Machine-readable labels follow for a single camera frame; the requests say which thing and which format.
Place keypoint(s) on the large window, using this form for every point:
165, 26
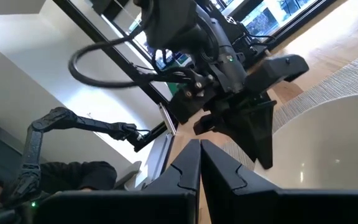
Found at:
266, 18

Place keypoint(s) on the silver aluminium bar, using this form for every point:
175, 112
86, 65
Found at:
167, 119

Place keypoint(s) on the grey woven placemat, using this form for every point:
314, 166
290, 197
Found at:
346, 77

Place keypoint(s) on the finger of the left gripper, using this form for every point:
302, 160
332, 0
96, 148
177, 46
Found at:
235, 124
264, 130

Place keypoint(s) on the black jointed arm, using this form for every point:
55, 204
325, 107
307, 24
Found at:
61, 118

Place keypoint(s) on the black aluminium table frame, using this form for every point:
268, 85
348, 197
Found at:
84, 21

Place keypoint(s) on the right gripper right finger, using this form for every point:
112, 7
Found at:
222, 177

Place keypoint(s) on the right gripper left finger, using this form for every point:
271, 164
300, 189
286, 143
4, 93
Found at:
182, 174

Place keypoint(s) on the person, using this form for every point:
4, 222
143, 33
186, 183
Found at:
73, 175

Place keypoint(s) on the white ceramic bowl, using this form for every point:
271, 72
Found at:
328, 146

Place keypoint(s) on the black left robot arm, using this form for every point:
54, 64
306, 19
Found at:
169, 21

